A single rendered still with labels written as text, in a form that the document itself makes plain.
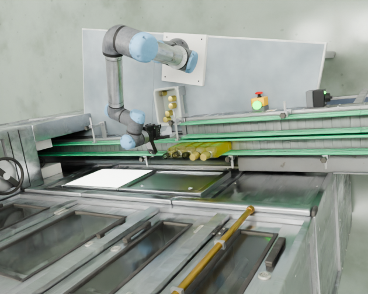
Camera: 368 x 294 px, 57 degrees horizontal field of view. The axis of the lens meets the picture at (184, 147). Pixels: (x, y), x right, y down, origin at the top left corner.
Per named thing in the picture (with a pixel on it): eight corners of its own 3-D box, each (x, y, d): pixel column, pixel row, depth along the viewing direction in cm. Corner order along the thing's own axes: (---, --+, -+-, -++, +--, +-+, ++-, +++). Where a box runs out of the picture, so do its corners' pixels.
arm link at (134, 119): (121, 107, 162) (117, 128, 166) (139, 115, 157) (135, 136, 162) (131, 105, 168) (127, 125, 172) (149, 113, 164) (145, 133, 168)
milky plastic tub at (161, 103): (165, 123, 215) (158, 126, 207) (160, 88, 210) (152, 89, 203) (189, 122, 206) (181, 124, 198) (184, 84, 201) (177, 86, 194)
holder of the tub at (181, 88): (167, 131, 216) (160, 133, 209) (160, 88, 211) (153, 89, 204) (190, 130, 207) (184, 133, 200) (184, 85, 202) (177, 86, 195)
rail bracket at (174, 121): (181, 137, 195) (170, 142, 185) (177, 108, 192) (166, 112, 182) (186, 137, 194) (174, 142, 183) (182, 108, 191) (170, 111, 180)
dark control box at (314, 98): (309, 105, 169) (306, 108, 162) (308, 90, 168) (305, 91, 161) (327, 104, 165) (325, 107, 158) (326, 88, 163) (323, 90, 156)
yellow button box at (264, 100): (256, 109, 183) (252, 112, 177) (254, 96, 182) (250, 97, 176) (268, 109, 180) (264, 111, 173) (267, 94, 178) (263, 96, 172)
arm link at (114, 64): (92, 22, 139) (100, 119, 170) (111, 29, 135) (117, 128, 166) (111, 15, 147) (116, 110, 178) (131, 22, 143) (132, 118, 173)
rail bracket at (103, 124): (110, 137, 237) (86, 144, 218) (105, 114, 234) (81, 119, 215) (115, 137, 235) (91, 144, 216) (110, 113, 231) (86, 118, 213)
